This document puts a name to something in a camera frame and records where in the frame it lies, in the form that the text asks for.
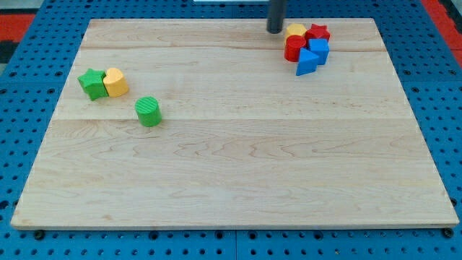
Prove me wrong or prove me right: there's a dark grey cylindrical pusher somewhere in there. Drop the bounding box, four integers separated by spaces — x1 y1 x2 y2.
266 0 287 34

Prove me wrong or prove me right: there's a yellow heart block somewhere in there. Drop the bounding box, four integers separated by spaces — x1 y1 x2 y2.
103 68 129 98

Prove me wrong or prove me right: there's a green star block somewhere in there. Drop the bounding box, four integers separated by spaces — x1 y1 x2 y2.
77 69 108 101

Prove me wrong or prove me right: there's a red star block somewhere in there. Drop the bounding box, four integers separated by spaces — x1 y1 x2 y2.
305 23 331 41

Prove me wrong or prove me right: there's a yellow hexagon block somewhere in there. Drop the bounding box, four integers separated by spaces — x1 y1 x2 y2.
284 23 307 41

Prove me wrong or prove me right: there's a red cylinder block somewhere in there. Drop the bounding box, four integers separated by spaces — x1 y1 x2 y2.
284 35 306 62

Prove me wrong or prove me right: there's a blue cube block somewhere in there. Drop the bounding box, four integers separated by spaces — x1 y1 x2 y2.
308 38 330 65

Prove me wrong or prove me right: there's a blue triangle block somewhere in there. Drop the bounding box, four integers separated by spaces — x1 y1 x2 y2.
295 48 319 76

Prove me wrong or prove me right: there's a wooden board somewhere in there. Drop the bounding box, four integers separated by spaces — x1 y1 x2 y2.
11 18 459 230

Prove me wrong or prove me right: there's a green cylinder block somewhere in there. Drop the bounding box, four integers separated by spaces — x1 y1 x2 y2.
135 96 162 127

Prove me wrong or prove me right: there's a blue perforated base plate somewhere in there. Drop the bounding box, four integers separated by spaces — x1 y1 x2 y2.
1 0 461 259

